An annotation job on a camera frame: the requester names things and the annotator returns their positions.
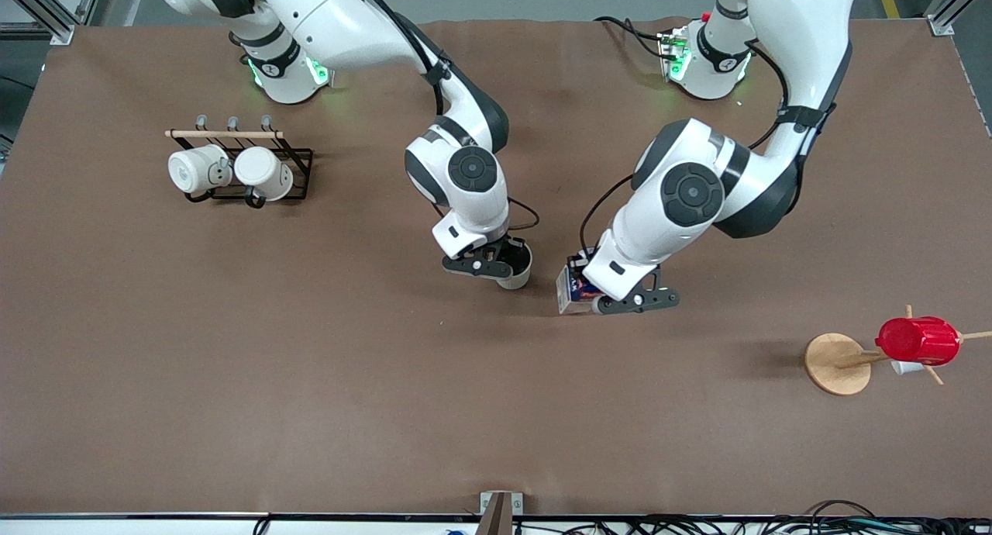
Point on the grey ceramic mug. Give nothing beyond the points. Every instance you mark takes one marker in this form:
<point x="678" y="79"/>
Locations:
<point x="518" y="277"/>

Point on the white mug with round print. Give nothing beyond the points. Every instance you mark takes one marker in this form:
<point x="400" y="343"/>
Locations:
<point x="194" y="169"/>

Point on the red ribbed plastic cup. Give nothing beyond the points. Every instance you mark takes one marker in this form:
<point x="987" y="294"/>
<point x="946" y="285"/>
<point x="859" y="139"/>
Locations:
<point x="918" y="341"/>

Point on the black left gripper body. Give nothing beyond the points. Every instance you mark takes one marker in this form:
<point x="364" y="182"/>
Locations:
<point x="578" y="263"/>

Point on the plain white mug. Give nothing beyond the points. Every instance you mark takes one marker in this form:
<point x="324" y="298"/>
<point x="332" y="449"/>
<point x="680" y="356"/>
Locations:
<point x="263" y="170"/>

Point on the small white cup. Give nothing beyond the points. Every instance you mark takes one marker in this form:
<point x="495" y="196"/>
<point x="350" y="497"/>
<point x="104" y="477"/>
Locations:
<point x="903" y="368"/>

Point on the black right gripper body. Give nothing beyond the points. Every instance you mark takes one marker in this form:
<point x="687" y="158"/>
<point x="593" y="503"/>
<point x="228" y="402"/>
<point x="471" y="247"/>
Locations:
<point x="514" y="250"/>

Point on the metal base connector box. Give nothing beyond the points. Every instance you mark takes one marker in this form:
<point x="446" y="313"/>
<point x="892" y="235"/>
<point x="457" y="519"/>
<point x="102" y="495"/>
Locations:
<point x="670" y="43"/>
<point x="322" y="74"/>

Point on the blue white milk carton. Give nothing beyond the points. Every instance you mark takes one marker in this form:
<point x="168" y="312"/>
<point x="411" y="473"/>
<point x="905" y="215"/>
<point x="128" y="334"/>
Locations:
<point x="570" y="295"/>

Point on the aluminium frame profile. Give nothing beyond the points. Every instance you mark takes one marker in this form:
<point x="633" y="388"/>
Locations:
<point x="46" y="19"/>
<point x="949" y="8"/>

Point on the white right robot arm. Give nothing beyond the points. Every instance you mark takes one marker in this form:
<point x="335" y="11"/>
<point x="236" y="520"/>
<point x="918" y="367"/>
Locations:
<point x="465" y="178"/>

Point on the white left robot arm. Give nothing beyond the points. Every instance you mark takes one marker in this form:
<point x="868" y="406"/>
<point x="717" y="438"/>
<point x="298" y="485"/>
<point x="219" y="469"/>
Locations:
<point x="682" y="201"/>

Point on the wooden mug tree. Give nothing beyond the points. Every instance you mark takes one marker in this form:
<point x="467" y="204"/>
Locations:
<point x="833" y="364"/>

